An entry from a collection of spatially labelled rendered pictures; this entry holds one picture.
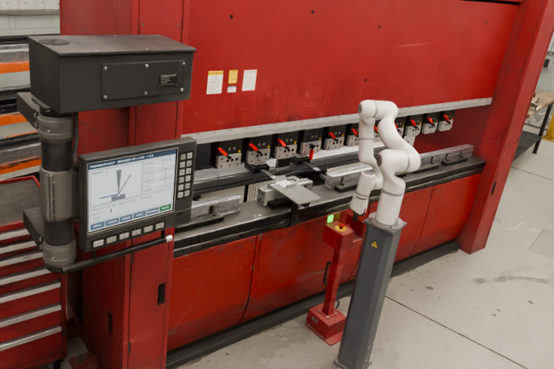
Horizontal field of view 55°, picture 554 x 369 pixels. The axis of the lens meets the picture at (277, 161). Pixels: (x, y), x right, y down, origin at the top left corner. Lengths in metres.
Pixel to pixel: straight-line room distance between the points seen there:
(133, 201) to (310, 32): 1.46
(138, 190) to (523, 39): 3.43
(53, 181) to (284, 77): 1.46
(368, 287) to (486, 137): 2.13
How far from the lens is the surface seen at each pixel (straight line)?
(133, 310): 2.77
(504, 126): 4.74
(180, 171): 2.07
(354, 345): 3.38
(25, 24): 6.87
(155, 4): 2.22
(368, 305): 3.19
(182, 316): 3.13
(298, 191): 3.17
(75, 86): 1.79
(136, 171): 1.97
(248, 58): 2.77
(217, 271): 3.08
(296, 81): 3.01
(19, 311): 3.00
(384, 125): 2.98
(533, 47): 4.61
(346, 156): 3.97
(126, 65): 1.84
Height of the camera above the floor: 2.32
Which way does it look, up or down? 22 degrees down
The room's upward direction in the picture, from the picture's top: 8 degrees clockwise
